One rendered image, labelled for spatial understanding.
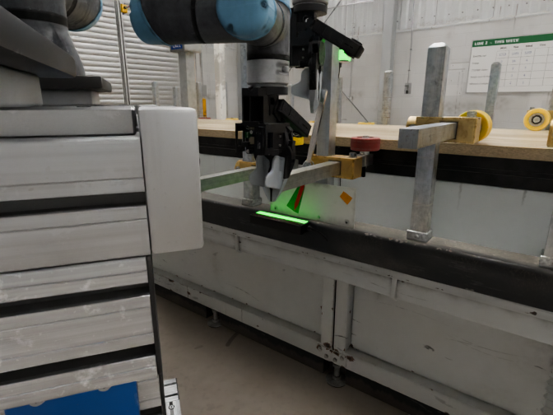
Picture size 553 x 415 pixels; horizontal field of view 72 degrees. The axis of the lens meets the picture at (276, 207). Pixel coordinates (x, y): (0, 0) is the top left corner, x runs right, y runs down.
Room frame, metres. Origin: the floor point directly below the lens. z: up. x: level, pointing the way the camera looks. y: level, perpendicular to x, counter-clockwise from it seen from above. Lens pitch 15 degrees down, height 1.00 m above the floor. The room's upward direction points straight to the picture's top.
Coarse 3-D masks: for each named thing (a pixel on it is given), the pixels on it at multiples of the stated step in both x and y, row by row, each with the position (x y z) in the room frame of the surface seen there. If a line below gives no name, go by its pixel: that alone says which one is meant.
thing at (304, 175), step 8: (368, 160) 1.04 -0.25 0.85; (304, 168) 0.82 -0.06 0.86; (312, 168) 0.82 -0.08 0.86; (320, 168) 0.83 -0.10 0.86; (328, 168) 0.86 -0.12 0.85; (336, 168) 0.89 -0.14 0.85; (296, 176) 0.76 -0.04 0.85; (304, 176) 0.78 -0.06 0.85; (312, 176) 0.81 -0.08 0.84; (320, 176) 0.84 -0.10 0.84; (328, 176) 0.87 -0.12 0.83; (288, 184) 0.74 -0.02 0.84; (296, 184) 0.76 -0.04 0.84
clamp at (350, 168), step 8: (312, 160) 0.96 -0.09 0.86; (320, 160) 0.94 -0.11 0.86; (328, 160) 0.93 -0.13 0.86; (336, 160) 0.92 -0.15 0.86; (344, 160) 0.90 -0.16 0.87; (352, 160) 0.89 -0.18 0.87; (360, 160) 0.92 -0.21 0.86; (344, 168) 0.90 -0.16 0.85; (352, 168) 0.89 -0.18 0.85; (360, 168) 0.92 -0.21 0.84; (336, 176) 0.92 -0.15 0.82; (344, 176) 0.90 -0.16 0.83; (352, 176) 0.89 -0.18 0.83; (360, 176) 0.93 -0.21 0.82
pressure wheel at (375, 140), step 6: (354, 138) 1.04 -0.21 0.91; (360, 138) 1.02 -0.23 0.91; (366, 138) 1.02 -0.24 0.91; (372, 138) 1.02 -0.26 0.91; (378, 138) 1.03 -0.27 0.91; (354, 144) 1.04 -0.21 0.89; (360, 144) 1.02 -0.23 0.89; (366, 144) 1.02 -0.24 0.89; (372, 144) 1.02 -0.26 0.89; (378, 144) 1.03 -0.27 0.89; (354, 150) 1.04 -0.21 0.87; (360, 150) 1.02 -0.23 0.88; (366, 150) 1.02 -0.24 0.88; (372, 150) 1.02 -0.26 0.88; (378, 150) 1.03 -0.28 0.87
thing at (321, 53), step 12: (300, 12) 0.86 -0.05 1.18; (312, 12) 0.85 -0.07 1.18; (324, 12) 0.85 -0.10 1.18; (300, 24) 0.86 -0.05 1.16; (312, 24) 0.85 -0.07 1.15; (300, 36) 0.86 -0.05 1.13; (312, 36) 0.85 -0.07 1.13; (300, 48) 0.84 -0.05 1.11; (312, 48) 0.83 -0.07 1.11; (324, 48) 0.88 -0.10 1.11; (300, 60) 0.84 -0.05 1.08; (324, 60) 0.89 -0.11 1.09
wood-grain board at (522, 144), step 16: (208, 128) 1.52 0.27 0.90; (224, 128) 1.52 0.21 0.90; (336, 128) 1.52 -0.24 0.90; (352, 128) 1.52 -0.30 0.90; (368, 128) 1.52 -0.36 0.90; (384, 128) 1.52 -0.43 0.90; (496, 128) 1.52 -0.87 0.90; (336, 144) 1.16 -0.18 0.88; (384, 144) 1.07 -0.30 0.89; (448, 144) 0.96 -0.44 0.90; (464, 144) 0.94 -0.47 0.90; (480, 144) 0.93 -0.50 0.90; (496, 144) 0.93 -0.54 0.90; (512, 144) 0.93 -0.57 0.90; (528, 144) 0.93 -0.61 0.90; (544, 144) 0.93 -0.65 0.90; (544, 160) 0.84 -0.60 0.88
